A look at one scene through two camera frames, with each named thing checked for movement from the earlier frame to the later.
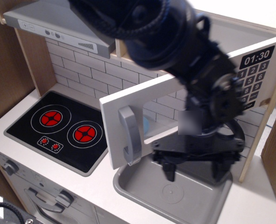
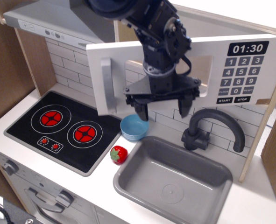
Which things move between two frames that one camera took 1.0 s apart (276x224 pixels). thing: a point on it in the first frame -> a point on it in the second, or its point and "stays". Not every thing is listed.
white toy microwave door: x=129 y=121 -> x=245 y=68
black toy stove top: x=65 y=129 stays
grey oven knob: x=11 y=167 stays
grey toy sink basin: x=194 y=197 stays
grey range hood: x=59 y=20 stays
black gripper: x=221 y=150 -> x=162 y=86
